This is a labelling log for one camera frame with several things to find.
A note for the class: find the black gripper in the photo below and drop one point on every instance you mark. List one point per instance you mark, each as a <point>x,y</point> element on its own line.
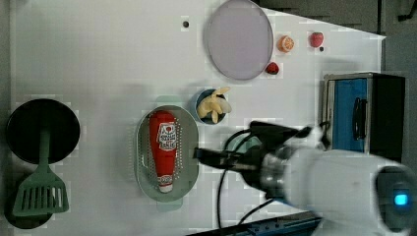
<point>263,166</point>

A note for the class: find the red ketchup bottle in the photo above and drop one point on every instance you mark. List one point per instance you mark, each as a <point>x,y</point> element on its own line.
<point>163,142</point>

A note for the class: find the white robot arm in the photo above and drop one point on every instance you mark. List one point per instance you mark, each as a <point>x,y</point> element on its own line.
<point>354,193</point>

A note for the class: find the green oval strainer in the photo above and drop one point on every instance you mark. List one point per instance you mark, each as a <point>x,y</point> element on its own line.
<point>186,168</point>

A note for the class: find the teal green cup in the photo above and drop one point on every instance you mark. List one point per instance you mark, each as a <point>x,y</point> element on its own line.
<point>254,141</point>

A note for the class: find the small blue bowl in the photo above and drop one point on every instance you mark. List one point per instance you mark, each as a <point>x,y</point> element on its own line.
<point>197,100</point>

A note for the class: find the small red strawberry toy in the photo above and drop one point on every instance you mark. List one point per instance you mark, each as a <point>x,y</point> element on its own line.
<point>272,68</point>

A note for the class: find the grey round plate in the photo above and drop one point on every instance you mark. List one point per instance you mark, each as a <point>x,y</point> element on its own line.
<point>239,39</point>

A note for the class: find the large pink strawberry toy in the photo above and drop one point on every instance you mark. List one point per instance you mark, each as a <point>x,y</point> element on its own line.
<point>316,39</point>

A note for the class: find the black toaster oven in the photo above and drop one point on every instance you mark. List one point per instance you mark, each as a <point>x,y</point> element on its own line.
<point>365,113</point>

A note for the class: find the green slotted spatula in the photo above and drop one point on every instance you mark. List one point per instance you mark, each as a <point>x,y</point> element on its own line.
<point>43,192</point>

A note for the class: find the black round pan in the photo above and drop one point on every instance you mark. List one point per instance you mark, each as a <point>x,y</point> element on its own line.
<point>29,120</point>

